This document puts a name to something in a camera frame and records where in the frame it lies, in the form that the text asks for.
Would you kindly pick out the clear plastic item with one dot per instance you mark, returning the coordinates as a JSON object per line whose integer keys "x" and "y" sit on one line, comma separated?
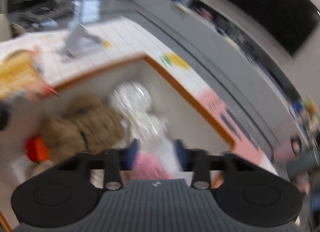
{"x": 134, "y": 102}

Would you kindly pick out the brown plush toy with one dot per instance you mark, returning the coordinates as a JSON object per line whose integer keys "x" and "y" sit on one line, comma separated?
{"x": 88, "y": 126}

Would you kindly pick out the orange cardboard storage box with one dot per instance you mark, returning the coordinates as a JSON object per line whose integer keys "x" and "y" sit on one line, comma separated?
{"x": 70, "y": 196}

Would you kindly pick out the pink crochet toy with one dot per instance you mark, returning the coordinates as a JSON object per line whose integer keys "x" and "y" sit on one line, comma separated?
{"x": 147, "y": 166}

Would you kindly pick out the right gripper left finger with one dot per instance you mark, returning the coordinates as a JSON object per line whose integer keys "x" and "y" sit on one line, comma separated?
{"x": 118, "y": 160}

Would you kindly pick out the pink waste bin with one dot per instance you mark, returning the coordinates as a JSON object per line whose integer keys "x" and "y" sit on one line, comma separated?
{"x": 288, "y": 151}

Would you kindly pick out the orange red crochet toy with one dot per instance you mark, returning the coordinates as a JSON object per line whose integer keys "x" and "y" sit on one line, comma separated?
{"x": 36, "y": 150}

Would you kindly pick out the pink printed mat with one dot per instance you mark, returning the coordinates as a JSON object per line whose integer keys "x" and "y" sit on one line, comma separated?
{"x": 242, "y": 144}

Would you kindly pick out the checked lemon tablecloth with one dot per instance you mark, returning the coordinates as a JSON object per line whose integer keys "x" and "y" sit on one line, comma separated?
{"x": 123, "y": 41}

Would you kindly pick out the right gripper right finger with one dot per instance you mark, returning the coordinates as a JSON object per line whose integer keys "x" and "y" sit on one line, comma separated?
{"x": 195, "y": 161}

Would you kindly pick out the yellow snack packet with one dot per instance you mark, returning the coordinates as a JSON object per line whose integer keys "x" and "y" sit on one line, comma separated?
{"x": 22, "y": 75}

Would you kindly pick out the grey phone stand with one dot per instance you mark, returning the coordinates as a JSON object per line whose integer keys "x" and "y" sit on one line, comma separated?
{"x": 78, "y": 42}

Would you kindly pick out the black wall television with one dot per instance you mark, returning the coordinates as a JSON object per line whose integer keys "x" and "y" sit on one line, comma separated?
{"x": 290, "y": 22}

